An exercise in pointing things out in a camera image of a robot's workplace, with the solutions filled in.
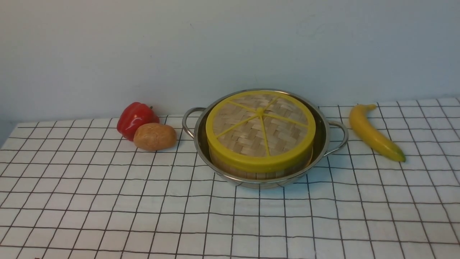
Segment yellow banana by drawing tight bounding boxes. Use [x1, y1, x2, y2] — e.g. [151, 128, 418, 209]
[349, 104, 406, 162]

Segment stainless steel pot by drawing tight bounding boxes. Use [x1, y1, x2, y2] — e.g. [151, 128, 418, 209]
[182, 88, 349, 190]

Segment white grid tablecloth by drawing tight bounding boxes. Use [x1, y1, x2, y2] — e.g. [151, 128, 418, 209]
[0, 98, 460, 259]

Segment red bell pepper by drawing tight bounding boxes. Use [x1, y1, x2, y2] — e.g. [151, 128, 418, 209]
[116, 102, 160, 142]

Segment yellow woven steamer lid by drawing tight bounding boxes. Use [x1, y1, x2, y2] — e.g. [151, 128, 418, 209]
[205, 90, 317, 173]

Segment brown potato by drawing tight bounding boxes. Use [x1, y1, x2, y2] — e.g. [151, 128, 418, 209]
[133, 123, 177, 151]

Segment yellow-rimmed bamboo steamer basket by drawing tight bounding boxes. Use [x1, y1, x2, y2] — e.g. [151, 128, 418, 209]
[210, 151, 313, 180]

